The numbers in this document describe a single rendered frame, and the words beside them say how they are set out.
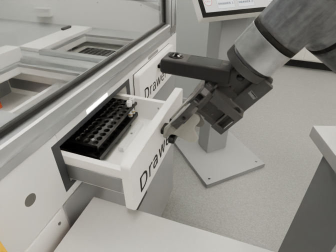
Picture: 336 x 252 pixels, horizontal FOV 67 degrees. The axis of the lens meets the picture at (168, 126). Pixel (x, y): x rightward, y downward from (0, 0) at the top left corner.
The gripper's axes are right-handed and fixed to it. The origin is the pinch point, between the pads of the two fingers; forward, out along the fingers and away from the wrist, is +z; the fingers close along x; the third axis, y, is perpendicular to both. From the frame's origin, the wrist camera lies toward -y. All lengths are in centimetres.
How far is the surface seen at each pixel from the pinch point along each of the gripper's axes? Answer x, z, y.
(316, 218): 24, 10, 59
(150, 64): 25.8, 7.1, -12.7
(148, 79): 22.8, 9.6, -10.4
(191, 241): -13.0, 7.2, 16.3
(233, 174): 81, 63, 63
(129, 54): 16.0, 2.8, -17.1
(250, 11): 92, -9, 4
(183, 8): 167, 34, -32
